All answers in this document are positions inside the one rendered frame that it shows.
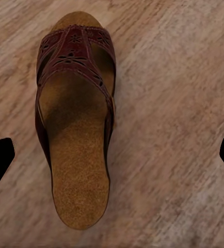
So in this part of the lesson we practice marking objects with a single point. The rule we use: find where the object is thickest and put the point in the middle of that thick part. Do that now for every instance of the sandal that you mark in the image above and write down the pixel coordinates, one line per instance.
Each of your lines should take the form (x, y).
(75, 114)

